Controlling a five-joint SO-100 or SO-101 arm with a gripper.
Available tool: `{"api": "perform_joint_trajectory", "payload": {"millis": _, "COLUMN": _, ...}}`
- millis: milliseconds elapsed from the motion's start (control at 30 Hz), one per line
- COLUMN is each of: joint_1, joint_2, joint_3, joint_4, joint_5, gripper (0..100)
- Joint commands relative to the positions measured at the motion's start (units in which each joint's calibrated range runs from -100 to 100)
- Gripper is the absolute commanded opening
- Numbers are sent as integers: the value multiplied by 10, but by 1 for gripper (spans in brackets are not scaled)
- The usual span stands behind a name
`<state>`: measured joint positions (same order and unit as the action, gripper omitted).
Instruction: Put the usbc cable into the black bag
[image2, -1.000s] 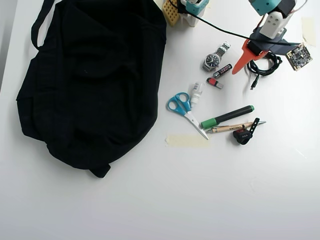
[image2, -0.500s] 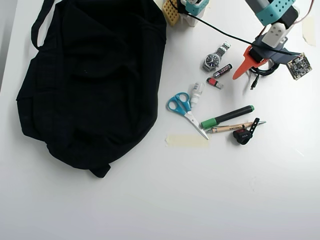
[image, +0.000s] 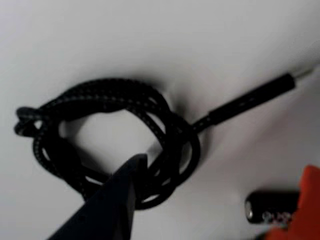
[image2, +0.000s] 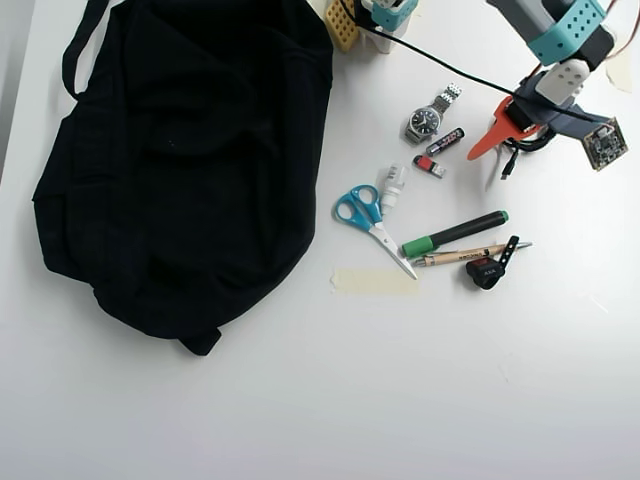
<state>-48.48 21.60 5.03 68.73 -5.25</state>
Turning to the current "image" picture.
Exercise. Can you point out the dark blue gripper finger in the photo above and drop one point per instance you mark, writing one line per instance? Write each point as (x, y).
(107, 210)

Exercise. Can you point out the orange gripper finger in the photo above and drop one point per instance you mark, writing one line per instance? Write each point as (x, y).
(307, 215)

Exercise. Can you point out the black AAA battery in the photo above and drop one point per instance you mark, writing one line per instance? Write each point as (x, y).
(270, 207)

